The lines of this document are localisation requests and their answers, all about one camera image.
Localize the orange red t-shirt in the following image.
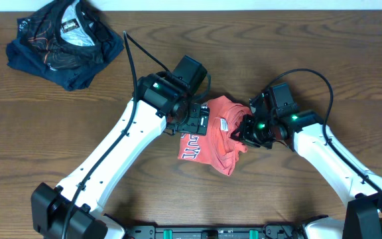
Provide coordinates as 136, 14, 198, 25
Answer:
178, 96, 251, 176

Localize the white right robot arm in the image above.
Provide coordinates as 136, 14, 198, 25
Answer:
232, 93, 382, 238

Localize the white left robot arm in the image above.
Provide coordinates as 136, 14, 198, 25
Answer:
31, 72, 210, 238

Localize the dark navy folded shirt pile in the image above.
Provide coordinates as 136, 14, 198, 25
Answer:
6, 0, 124, 91

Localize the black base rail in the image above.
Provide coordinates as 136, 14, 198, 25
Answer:
124, 224, 306, 239

